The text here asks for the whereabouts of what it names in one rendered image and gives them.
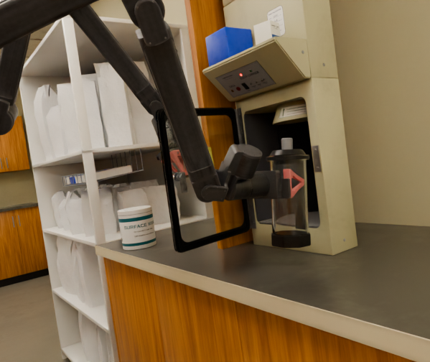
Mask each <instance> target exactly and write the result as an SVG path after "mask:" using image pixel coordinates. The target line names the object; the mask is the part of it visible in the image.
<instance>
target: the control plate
mask: <svg viewBox="0 0 430 362"><path fill-rule="evenodd" d="M249 70H252V73H251V72H249ZM240 73H242V74H243V76H240V75H239V74H240ZM262 78H263V79H264V81H261V79H262ZM215 79H216V80H217V81H218V82H219V83H220V84H221V86H222V87H224V89H226V91H227V92H229V94H230V95H231V96H232V97H233V98H235V97H237V96H241V95H243V94H247V93H250V92H253V91H256V90H259V89H262V88H265V87H268V86H270V85H274V84H276V83H275V82H274V80H273V79H272V78H271V77H270V75H269V74H268V73H267V72H266V71H265V70H264V69H263V67H262V66H261V65H260V64H259V62H258V61H255V62H252V63H250V64H247V65H244V66H243V67H241V68H238V69H235V70H233V71H230V72H229V73H226V74H224V75H221V76H218V77H216V78H215ZM256 80H257V81H258V83H256ZM242 83H245V84H246V85H247V86H248V87H249V89H247V90H246V89H245V88H244V87H243V86H242V85H241V84H242ZM250 83H252V84H253V85H250ZM237 87H239V88H240V90H237V89H236V88H237ZM231 90H234V92H232V91H231Z"/></svg>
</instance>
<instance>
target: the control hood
mask: <svg viewBox="0 0 430 362"><path fill-rule="evenodd" d="M255 61H258V62H259V64H260V65H261V66H262V67H263V69H264V70H265V71H266V72H267V73H268V74H269V75H270V77H271V78H272V79H273V80H274V82H275V83H276V84H274V85H270V86H268V87H265V88H262V89H259V90H255V91H253V92H250V93H247V94H243V95H241V96H237V97H235V98H233V97H232V96H231V95H230V94H229V92H227V91H226V89H224V87H222V86H221V84H220V83H219V82H218V81H217V80H216V79H215V78H216V77H218V76H221V75H224V74H226V73H229V72H230V71H233V70H235V69H238V68H241V67H243V66H244V65H247V64H250V63H252V62H255ZM202 72H203V74H204V75H205V76H206V77H207V78H208V79H209V80H210V82H211V83H212V84H213V85H214V86H215V87H216V88H217V89H218V90H219V91H220V92H221V93H222V94H223V95H224V96H225V97H226V98H227V99H228V100H229V101H230V102H233V101H239V100H242V99H244V98H248V97H251V96H255V95H258V94H260V93H264V92H267V91H271V90H273V89H276V88H280V87H283V86H285V85H290V84H292V83H296V82H299V81H301V80H306V79H308V78H310V77H311V75H310V68H309V57H308V50H307V41H306V40H305V39H298V38H290V37H272V38H271V39H268V40H266V41H264V42H262V43H259V44H257V45H255V46H253V47H251V48H248V49H247V50H244V51H242V52H240V53H238V54H236V55H234V56H232V57H229V58H227V59H225V60H223V61H221V62H218V63H216V64H214V65H212V66H210V67H208V68H205V69H204V70H203V71H202Z"/></svg>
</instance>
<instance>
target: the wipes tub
mask: <svg viewBox="0 0 430 362"><path fill-rule="evenodd" d="M118 221H119V226H120V231H121V240H122V245H123V249H124V250H137V249H145V248H148V247H150V246H153V245H155V244H156V235H155V229H154V219H153V213H152V209H151V206H150V205H143V206H137V207H132V208H125V209H121V210H118Z"/></svg>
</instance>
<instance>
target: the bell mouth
mask: <svg viewBox="0 0 430 362"><path fill-rule="evenodd" d="M305 121H308V118H307V106H306V101H305V100H304V99H303V100H298V101H291V102H287V103H282V104H280V105H278V107H277V109H276V114H275V116H274V121H273V123H272V124H273V125H282V124H294V123H299V122H305Z"/></svg>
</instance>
